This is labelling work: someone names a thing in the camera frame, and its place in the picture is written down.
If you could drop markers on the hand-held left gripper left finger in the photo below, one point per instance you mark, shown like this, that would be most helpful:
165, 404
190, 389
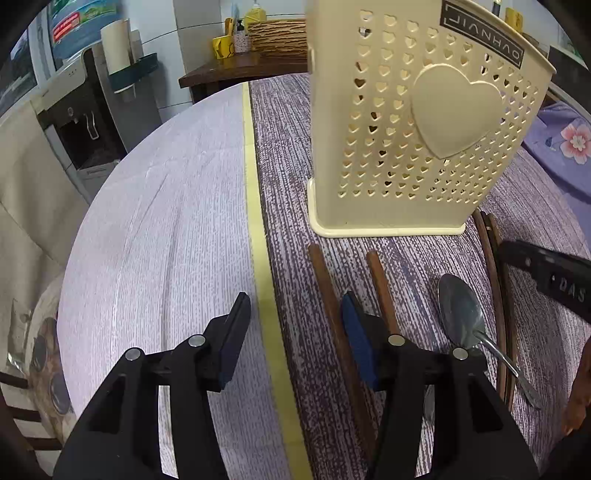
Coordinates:
229, 357

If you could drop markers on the patterned seat cushion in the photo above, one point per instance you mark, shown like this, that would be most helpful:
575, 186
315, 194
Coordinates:
46, 360

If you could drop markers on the glass window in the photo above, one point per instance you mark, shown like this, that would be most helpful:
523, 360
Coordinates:
16, 78

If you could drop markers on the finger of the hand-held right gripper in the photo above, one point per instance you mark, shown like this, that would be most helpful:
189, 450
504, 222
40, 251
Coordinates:
549, 277

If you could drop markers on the beige cloth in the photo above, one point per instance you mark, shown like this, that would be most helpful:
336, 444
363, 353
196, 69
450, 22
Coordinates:
27, 207

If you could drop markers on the yellow mug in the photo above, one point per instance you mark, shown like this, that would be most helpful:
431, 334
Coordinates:
223, 47

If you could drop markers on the cream heart-pattern utensil holder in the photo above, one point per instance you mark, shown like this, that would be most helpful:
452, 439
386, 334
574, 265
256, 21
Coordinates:
392, 161

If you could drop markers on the grey water dispenser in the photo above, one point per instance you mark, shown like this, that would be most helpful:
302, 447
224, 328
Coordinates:
69, 115

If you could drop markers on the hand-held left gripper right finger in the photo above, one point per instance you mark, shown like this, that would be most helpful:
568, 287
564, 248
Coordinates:
358, 341

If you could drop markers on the blue water bottle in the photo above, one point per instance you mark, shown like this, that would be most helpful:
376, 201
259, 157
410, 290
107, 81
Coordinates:
78, 27

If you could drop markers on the pale lilac tablecloth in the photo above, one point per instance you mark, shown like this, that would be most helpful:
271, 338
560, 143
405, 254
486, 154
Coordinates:
175, 207

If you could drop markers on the yellow detergent bottle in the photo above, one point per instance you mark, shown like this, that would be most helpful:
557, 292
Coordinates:
255, 11

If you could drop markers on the dark wooden chair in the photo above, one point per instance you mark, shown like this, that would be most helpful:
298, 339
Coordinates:
18, 415

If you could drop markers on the brown wooden chopstick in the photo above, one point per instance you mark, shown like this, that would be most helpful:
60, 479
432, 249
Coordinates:
324, 286
381, 290
505, 300
490, 277

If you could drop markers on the dark wooden side table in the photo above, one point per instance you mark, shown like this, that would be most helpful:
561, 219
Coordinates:
221, 74

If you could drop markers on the purple floral cloth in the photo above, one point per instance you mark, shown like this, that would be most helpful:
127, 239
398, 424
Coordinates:
558, 152

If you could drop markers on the woven basket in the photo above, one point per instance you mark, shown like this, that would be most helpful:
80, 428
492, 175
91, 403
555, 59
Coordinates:
279, 39

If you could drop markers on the paper cup dispenser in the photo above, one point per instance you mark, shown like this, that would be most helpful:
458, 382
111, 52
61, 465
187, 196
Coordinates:
122, 60

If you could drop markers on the small floral pump bottle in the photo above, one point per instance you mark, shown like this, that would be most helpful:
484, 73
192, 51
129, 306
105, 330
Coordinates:
241, 41

